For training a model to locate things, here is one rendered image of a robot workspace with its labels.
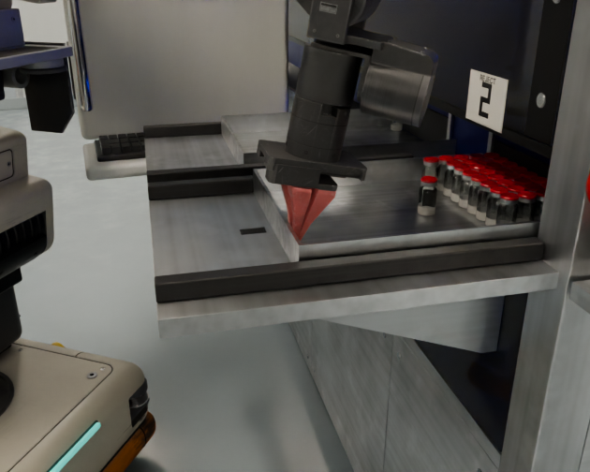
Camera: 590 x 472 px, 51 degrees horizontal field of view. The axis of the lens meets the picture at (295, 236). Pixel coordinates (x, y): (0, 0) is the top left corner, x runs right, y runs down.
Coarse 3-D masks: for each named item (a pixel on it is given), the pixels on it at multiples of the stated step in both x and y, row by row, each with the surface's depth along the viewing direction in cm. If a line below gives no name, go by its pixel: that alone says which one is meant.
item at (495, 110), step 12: (480, 72) 74; (480, 84) 75; (492, 84) 72; (504, 84) 70; (468, 96) 78; (492, 96) 72; (504, 96) 70; (468, 108) 78; (492, 108) 73; (504, 108) 70; (480, 120) 75; (492, 120) 73
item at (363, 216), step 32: (384, 160) 88; (416, 160) 89; (256, 192) 83; (352, 192) 85; (384, 192) 85; (416, 192) 85; (288, 224) 66; (320, 224) 75; (352, 224) 75; (384, 224) 75; (416, 224) 75; (448, 224) 75; (480, 224) 75; (512, 224) 66; (288, 256) 66; (320, 256) 62
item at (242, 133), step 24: (240, 120) 115; (264, 120) 116; (288, 120) 118; (360, 120) 121; (384, 120) 122; (240, 144) 96; (360, 144) 108; (384, 144) 96; (408, 144) 97; (432, 144) 98
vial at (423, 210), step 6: (420, 186) 77; (426, 186) 76; (432, 186) 76; (420, 192) 76; (426, 192) 76; (432, 192) 76; (420, 198) 77; (426, 198) 76; (432, 198) 76; (420, 204) 77; (426, 204) 76; (432, 204) 76; (420, 210) 77; (426, 210) 77; (432, 210) 77
